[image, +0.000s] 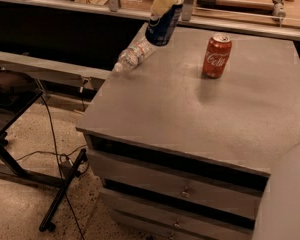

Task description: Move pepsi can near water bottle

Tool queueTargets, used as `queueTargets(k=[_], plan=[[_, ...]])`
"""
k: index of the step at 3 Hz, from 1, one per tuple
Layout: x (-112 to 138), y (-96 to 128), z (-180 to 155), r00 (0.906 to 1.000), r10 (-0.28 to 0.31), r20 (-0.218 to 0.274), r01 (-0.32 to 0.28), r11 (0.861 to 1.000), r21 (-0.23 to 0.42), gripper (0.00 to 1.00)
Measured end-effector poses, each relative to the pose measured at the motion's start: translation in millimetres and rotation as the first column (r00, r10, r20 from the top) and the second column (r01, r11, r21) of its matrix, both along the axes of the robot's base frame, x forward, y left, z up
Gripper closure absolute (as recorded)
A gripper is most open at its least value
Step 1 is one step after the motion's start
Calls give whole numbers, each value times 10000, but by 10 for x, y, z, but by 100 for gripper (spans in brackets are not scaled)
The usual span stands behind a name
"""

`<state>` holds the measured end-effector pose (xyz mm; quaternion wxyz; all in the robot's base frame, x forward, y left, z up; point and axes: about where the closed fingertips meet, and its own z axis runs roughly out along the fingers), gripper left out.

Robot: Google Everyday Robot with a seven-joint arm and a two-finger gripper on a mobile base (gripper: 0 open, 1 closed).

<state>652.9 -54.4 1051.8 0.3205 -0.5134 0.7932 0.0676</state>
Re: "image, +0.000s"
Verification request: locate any blue pepsi can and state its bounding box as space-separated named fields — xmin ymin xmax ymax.
xmin=145 ymin=4 xmax=183 ymax=47

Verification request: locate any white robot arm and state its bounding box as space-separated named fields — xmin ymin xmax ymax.
xmin=178 ymin=39 xmax=300 ymax=240

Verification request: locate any clear plastic water bottle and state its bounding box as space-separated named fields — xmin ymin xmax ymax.
xmin=113 ymin=37 xmax=157 ymax=72

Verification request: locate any red coca-cola can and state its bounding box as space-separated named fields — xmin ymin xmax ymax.
xmin=202 ymin=33 xmax=232 ymax=79

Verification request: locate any grey back shelf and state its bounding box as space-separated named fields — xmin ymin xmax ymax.
xmin=0 ymin=0 xmax=300 ymax=41

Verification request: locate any grey drawer cabinet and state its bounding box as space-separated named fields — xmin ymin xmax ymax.
xmin=78 ymin=28 xmax=300 ymax=232

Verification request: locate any top grey drawer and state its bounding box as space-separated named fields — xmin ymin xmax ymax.
xmin=87 ymin=149 xmax=261 ymax=220

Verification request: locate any grey drawer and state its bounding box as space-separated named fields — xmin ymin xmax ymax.
xmin=100 ymin=188 xmax=252 ymax=240
xmin=87 ymin=149 xmax=261 ymax=220

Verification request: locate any black side table stand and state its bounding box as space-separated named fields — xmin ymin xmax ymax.
xmin=0 ymin=71 xmax=89 ymax=233

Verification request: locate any middle grey drawer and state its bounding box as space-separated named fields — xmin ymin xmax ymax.
xmin=100 ymin=188 xmax=252 ymax=240

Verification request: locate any black floor cable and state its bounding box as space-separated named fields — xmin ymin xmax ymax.
xmin=15 ymin=97 xmax=88 ymax=240

